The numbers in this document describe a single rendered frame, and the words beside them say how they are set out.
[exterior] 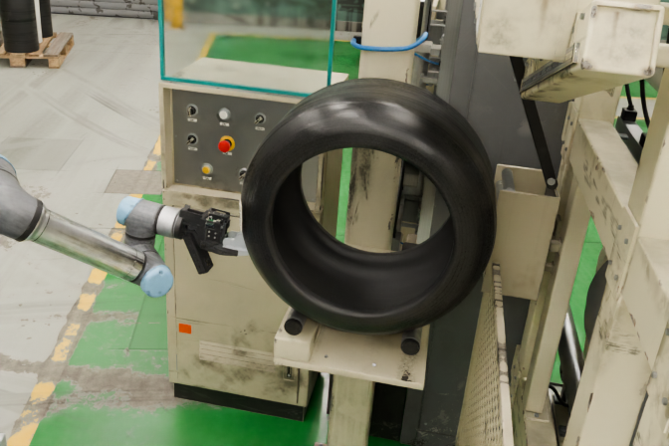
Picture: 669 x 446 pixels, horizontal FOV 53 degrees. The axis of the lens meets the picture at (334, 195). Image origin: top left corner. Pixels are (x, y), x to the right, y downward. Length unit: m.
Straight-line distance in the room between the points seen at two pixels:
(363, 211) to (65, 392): 1.55
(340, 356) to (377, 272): 0.25
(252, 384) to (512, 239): 1.26
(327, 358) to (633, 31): 1.07
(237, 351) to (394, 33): 1.38
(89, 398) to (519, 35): 2.27
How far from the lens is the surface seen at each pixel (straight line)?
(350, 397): 2.21
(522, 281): 1.86
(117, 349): 3.12
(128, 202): 1.73
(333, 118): 1.39
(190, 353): 2.66
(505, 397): 1.37
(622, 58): 1.00
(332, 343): 1.76
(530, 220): 1.78
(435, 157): 1.38
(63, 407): 2.88
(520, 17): 1.08
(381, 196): 1.84
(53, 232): 1.53
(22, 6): 7.73
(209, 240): 1.67
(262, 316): 2.46
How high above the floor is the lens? 1.84
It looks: 24 degrees down
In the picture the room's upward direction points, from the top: 4 degrees clockwise
